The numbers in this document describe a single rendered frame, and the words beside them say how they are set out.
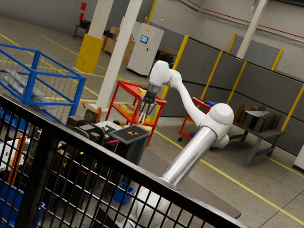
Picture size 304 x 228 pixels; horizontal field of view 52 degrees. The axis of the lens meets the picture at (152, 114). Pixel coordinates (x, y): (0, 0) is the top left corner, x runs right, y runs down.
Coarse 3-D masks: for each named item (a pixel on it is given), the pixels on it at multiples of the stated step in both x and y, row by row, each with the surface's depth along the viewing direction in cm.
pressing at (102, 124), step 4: (96, 124) 247; (100, 124) 250; (104, 124) 254; (116, 124) 264; (12, 140) 175; (16, 140) 176; (28, 140) 181; (0, 144) 165; (16, 144) 171; (64, 144) 194; (0, 148) 162; (8, 148) 164; (0, 152) 158; (4, 152) 159; (8, 152) 160; (12, 152) 162; (24, 152) 166; (4, 156) 156; (8, 156) 157; (12, 156) 159; (4, 160) 152; (20, 160) 158; (4, 164) 149; (20, 164) 154; (0, 168) 144; (4, 168) 145; (0, 172) 143
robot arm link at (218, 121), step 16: (208, 112) 168; (224, 112) 161; (208, 128) 163; (224, 128) 163; (192, 144) 158; (208, 144) 160; (176, 160) 154; (192, 160) 154; (160, 176) 151; (176, 176) 148; (144, 192) 136; (160, 208) 135; (144, 224) 142
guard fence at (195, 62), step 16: (192, 48) 671; (208, 48) 719; (176, 64) 648; (192, 64) 698; (208, 64) 750; (224, 64) 813; (240, 64) 884; (192, 80) 728; (208, 80) 784; (224, 80) 853; (176, 96) 708; (192, 96) 761; (208, 96) 823; (224, 96) 899; (176, 112) 738
